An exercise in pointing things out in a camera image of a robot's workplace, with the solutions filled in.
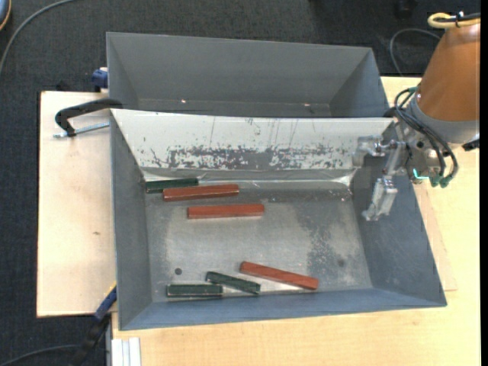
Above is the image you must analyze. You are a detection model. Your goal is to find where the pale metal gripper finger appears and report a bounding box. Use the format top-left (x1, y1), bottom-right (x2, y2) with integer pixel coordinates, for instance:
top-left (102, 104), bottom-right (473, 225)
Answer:
top-left (361, 178), bottom-right (399, 222)
top-left (352, 135), bottom-right (385, 167)

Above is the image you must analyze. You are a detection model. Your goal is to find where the red-brown flat block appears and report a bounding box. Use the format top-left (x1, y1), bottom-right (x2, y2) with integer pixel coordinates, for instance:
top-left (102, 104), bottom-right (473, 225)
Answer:
top-left (186, 203), bottom-right (266, 220)
top-left (239, 261), bottom-right (320, 292)
top-left (162, 183), bottom-right (241, 203)

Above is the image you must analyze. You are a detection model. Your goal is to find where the grey metal bin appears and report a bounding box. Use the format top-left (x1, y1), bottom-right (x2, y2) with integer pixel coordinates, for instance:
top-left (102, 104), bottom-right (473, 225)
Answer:
top-left (105, 31), bottom-right (448, 332)

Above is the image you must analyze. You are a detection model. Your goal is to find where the dark green flat block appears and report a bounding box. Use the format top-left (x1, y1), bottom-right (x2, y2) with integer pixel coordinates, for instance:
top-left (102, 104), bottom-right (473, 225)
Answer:
top-left (165, 283), bottom-right (224, 299)
top-left (204, 271), bottom-right (262, 296)
top-left (145, 177), bottom-right (201, 194)

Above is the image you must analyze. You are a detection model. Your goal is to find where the black cylinder on white bracket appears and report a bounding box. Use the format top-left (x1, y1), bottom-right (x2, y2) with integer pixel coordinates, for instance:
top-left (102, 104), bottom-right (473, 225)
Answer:
top-left (461, 134), bottom-right (481, 153)

